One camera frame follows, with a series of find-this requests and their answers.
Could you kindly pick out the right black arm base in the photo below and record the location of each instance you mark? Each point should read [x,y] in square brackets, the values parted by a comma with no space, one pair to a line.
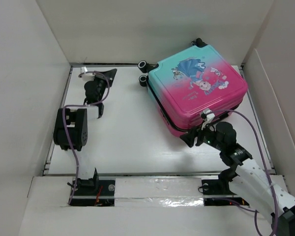
[217,193]

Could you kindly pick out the aluminium rail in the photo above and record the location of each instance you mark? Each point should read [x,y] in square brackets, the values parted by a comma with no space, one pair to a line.
[210,174]

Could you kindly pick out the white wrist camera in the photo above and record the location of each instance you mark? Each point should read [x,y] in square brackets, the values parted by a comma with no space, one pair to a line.
[208,116]
[85,75]

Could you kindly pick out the pink and teal kids suitcase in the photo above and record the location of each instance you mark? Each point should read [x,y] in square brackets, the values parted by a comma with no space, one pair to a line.
[190,81]

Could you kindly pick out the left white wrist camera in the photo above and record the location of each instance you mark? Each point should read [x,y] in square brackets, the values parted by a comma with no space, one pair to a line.
[85,75]

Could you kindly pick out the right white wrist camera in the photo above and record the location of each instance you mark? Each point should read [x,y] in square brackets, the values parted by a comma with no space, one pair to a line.
[208,116]

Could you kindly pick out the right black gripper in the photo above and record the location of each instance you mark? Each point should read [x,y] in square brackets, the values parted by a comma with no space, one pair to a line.
[189,138]

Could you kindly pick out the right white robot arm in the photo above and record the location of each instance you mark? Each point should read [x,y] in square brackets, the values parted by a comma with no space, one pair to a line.
[245,178]

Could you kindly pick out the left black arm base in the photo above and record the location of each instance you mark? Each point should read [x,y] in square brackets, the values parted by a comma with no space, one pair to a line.
[92,192]

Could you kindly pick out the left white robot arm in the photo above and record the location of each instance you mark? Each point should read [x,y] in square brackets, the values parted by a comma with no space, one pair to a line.
[71,127]

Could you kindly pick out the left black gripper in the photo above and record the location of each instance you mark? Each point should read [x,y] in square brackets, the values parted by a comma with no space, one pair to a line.
[108,75]

